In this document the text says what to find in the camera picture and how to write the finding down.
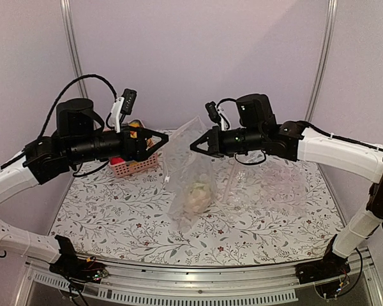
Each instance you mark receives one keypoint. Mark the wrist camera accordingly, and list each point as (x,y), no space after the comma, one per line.
(215,113)
(121,108)

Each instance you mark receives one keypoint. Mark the right aluminium frame post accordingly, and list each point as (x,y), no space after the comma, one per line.
(332,6)

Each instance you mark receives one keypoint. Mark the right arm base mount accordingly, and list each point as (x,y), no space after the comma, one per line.
(332,270)

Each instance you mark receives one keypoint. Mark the red plush tomato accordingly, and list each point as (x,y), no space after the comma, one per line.
(116,160)

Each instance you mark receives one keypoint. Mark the pink dotted zip bag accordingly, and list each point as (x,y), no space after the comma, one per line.
(183,167)

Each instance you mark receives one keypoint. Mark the crinkled clear zip bag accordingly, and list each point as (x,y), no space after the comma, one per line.
(275,186)

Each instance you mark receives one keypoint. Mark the pink plastic basket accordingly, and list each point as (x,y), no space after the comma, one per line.
(130,167)

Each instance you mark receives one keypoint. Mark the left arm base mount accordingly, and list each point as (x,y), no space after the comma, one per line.
(78,269)

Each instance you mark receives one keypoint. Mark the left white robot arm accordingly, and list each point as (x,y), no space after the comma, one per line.
(80,136)

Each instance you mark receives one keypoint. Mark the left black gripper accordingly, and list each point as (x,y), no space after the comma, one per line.
(136,149)

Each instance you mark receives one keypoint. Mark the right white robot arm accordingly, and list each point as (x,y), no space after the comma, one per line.
(302,141)

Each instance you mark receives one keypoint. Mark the white plush cauliflower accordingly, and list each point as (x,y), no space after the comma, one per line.
(198,197)

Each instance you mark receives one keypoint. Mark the floral tablecloth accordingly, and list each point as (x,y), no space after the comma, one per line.
(127,218)

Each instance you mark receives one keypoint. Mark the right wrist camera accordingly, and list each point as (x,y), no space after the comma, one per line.
(215,113)

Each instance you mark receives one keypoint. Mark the front aluminium rail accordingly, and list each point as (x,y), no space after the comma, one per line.
(136,283)

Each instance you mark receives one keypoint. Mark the left aluminium frame post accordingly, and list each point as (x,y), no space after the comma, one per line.
(70,37)

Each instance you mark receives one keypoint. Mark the aluminium frame post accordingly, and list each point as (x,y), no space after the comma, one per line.
(332,6)
(70,37)

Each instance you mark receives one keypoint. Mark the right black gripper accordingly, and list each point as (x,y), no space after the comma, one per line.
(215,148)

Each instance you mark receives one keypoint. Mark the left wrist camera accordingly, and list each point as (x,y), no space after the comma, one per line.
(121,108)

